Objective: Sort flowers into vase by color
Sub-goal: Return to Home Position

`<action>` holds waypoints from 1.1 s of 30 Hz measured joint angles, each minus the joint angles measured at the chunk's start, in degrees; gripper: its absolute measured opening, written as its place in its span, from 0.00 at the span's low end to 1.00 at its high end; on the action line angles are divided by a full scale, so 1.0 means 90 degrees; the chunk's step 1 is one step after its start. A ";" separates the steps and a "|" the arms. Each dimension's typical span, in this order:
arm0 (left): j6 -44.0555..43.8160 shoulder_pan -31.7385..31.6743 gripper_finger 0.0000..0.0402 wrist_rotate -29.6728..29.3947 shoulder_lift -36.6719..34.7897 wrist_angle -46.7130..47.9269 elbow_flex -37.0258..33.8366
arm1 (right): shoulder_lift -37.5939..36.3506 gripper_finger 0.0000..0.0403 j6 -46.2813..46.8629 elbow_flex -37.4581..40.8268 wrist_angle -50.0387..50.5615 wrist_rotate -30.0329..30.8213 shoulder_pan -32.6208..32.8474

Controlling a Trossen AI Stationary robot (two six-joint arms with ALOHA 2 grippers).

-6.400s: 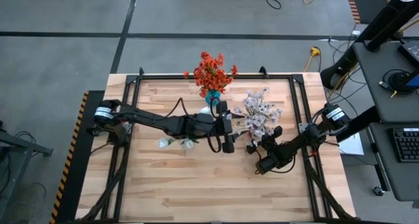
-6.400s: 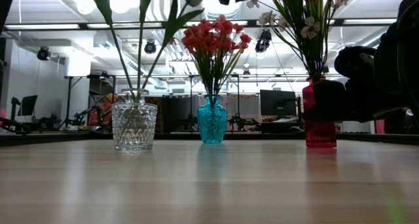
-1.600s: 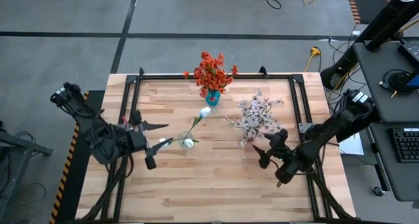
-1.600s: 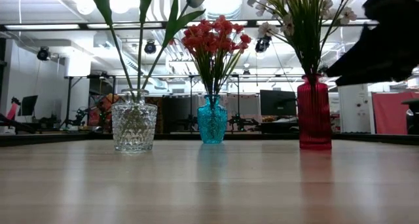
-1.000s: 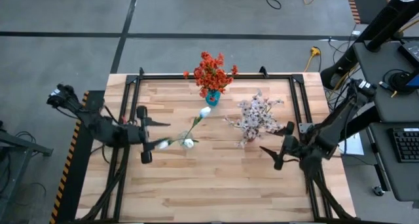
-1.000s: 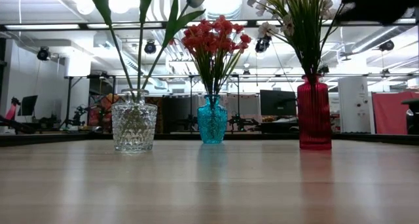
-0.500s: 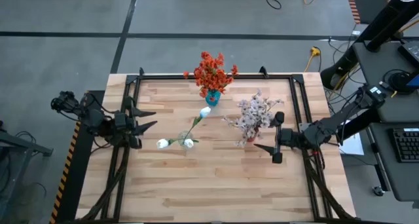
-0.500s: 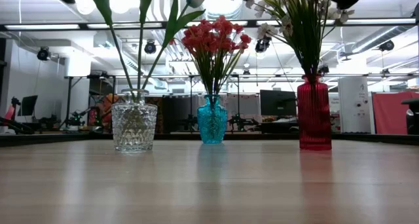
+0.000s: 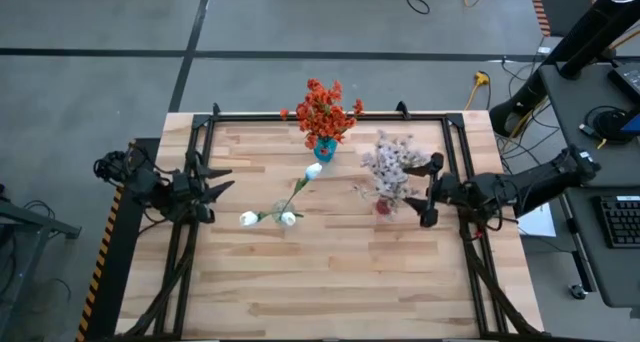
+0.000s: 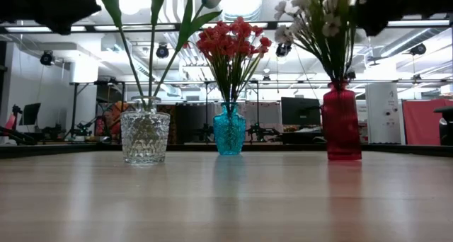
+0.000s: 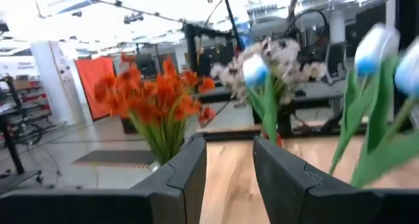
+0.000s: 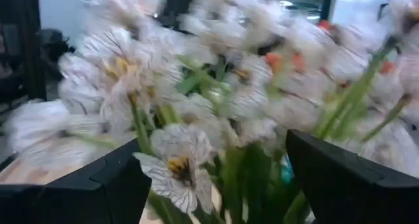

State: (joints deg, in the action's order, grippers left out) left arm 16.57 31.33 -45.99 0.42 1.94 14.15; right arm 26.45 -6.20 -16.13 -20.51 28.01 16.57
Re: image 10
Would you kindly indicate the colourful patterned quilt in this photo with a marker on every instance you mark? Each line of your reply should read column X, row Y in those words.
column 115, row 116

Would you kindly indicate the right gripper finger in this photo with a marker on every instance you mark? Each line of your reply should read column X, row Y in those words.
column 375, row 8

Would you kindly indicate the black office chair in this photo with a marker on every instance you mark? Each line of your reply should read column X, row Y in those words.
column 446, row 127

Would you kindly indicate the blue glass vase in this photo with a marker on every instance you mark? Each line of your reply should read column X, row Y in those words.
column 229, row 130

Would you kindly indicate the red ribbed glass vase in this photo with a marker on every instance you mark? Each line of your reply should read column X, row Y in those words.
column 341, row 125

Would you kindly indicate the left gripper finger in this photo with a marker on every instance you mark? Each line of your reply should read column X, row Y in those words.
column 74, row 10

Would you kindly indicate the clear cut-glass vase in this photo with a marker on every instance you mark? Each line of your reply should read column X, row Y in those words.
column 145, row 136

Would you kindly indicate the white rectangular ceiling duct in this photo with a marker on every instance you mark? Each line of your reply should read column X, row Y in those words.
column 113, row 45

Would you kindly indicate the red partition panel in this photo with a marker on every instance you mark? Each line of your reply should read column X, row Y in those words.
column 421, row 123

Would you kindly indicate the wide silver ventilation duct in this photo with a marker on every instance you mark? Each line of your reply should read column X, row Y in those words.
column 244, row 3

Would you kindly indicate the slim silver ventilation duct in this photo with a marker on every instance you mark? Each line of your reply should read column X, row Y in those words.
column 407, row 42

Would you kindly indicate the small black monitor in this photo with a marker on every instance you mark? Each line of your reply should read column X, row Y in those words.
column 30, row 114

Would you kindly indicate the black computer monitor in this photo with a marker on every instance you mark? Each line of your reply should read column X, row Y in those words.
column 300, row 111

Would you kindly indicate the black overhead crossbar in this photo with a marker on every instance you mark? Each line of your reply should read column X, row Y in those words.
column 99, row 28

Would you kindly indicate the black aluminium table frame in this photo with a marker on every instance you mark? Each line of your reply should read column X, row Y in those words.
column 53, row 150

